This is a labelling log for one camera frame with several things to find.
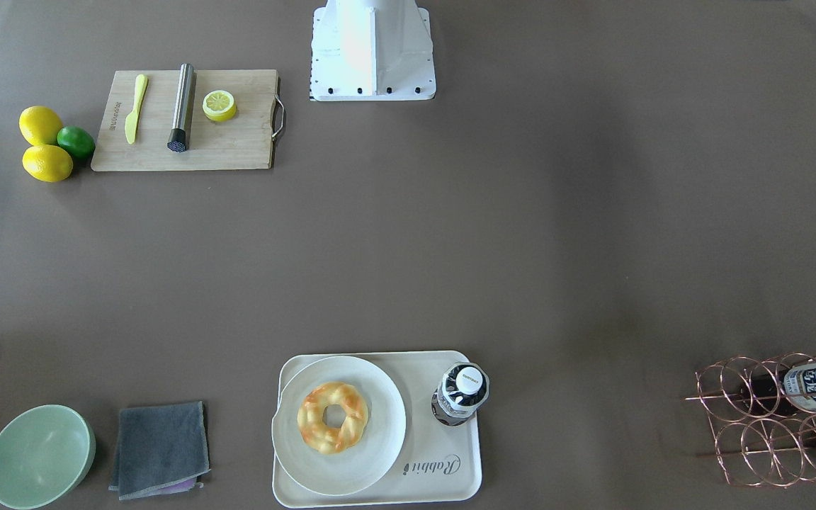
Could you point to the cream round plate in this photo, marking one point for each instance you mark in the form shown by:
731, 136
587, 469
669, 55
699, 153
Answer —
358, 468

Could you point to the glazed braided donut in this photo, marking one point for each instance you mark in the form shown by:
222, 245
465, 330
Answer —
333, 418

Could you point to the dark drink bottle on tray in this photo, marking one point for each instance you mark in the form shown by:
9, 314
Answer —
462, 390

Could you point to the cream rectangular tray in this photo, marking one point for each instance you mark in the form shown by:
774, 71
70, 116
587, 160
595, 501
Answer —
436, 463

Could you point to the wooden cutting board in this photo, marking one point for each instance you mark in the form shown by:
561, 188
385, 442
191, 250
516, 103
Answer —
242, 143

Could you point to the half lemon slice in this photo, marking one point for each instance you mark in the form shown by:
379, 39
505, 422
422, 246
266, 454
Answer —
219, 105

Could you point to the steel cylindrical muddler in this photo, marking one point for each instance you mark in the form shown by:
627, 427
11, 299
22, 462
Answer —
179, 134

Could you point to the yellow plastic knife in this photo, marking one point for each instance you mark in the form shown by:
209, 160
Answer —
131, 122

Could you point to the grey folded cloth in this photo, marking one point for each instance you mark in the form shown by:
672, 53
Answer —
159, 450

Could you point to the green lime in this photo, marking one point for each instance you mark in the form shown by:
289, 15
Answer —
76, 141

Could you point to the yellow lemon near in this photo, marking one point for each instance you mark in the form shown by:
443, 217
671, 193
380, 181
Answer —
48, 163

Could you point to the yellow lemon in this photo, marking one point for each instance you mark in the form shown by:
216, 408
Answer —
40, 125
48, 163

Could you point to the yellow lemon far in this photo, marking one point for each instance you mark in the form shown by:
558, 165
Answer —
40, 125

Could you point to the mint green bowl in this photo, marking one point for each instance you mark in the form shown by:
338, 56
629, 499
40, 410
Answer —
44, 454

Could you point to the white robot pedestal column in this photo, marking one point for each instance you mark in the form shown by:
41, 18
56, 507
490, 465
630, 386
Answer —
372, 51

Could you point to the copper wire bottle rack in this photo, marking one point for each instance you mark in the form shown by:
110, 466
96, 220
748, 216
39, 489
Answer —
760, 438

